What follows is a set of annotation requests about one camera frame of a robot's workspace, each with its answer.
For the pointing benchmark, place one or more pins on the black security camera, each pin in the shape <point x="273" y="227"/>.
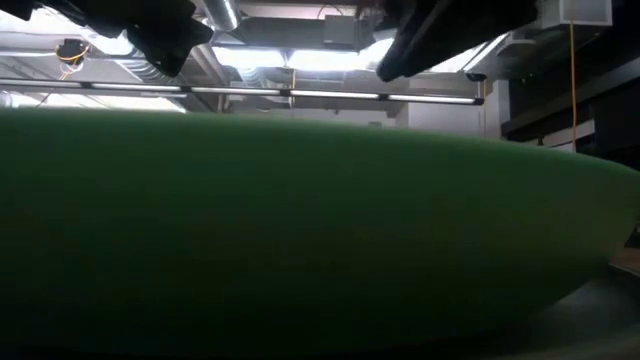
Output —
<point x="476" y="77"/>

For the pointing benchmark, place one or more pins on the round silver air duct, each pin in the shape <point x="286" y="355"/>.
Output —
<point x="222" y="14"/>

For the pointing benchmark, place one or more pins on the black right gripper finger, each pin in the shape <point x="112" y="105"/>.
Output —
<point x="465" y="30"/>
<point x="407" y="45"/>

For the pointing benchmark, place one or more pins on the white ceiling box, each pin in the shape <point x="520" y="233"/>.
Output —
<point x="580" y="12"/>

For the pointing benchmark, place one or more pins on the long ceiling light bar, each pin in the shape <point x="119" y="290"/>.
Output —
<point x="280" y="92"/>

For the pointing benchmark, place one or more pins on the light green bowl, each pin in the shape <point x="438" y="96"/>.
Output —
<point x="300" y="235"/>

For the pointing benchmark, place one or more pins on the grey ceiling duct unit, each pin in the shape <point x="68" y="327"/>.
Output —
<point x="345" y="30"/>

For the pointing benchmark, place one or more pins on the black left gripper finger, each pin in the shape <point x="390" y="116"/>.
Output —
<point x="172" y="45"/>

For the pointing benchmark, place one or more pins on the wall vent grille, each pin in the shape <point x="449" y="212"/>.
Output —
<point x="375" y="124"/>

